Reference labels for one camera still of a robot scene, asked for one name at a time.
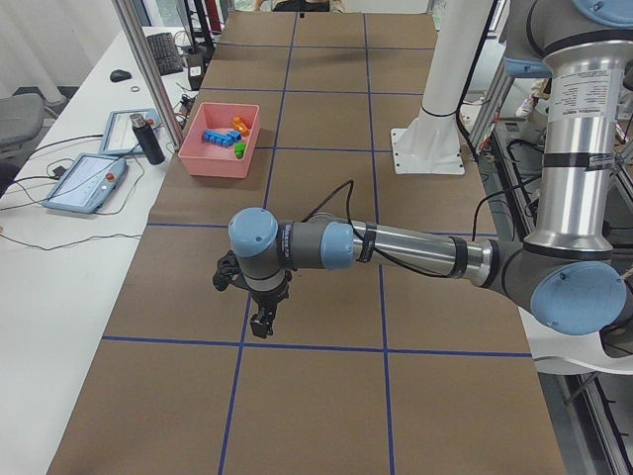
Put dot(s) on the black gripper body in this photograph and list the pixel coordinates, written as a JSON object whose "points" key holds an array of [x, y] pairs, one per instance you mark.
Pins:
{"points": [[267, 298]]}

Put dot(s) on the green toy block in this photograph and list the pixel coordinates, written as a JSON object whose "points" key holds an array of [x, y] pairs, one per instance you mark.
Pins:
{"points": [[239, 150]]}

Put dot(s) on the orange toy block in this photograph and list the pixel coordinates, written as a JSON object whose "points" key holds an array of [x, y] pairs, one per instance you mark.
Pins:
{"points": [[240, 126]]}

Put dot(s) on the long blue toy block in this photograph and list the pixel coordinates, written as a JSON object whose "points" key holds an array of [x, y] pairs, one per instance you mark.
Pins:
{"points": [[219, 139]]}

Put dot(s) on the small blue toy block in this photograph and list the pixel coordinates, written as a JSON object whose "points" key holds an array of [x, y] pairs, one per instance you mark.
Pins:
{"points": [[235, 136]]}

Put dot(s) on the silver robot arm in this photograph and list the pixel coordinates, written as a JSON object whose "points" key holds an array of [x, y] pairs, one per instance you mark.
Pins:
{"points": [[561, 272]]}

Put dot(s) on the pink plastic box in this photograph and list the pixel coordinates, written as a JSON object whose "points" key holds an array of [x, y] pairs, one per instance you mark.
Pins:
{"points": [[207, 159]]}

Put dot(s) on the brown paper table mat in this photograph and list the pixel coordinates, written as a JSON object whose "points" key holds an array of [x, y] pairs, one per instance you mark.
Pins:
{"points": [[370, 370]]}

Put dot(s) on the black keyboard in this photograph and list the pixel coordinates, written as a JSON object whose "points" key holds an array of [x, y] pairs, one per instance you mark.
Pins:
{"points": [[165, 53]]}

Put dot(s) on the near teach pendant tablet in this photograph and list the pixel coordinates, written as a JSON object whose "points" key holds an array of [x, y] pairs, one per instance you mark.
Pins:
{"points": [[87, 184]]}

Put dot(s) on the teach pendant tablet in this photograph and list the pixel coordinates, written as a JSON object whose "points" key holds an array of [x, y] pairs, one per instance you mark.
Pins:
{"points": [[87, 184], [119, 137]]}

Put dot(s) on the far teach pendant tablet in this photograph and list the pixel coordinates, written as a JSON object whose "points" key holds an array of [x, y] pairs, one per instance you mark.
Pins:
{"points": [[119, 137]]}

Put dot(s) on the black water bottle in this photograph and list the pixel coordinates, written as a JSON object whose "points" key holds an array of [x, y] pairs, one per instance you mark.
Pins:
{"points": [[147, 139]]}

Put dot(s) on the black computer mouse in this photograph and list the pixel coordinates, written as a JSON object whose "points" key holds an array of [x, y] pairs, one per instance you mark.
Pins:
{"points": [[119, 75]]}

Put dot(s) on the aluminium frame post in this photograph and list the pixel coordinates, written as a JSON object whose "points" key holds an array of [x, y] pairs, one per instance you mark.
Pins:
{"points": [[132, 28]]}

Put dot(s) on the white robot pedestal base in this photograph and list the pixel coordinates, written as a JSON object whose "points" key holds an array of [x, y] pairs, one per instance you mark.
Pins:
{"points": [[430, 144]]}

